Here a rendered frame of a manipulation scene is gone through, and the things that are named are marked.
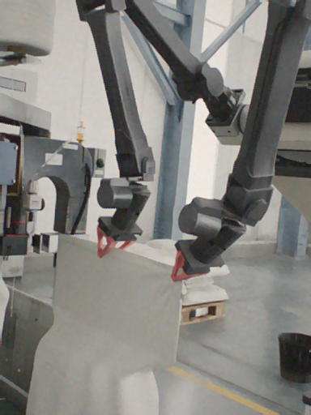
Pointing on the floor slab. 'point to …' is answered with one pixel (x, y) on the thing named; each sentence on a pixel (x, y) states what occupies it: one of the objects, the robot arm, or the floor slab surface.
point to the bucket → (295, 357)
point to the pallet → (217, 309)
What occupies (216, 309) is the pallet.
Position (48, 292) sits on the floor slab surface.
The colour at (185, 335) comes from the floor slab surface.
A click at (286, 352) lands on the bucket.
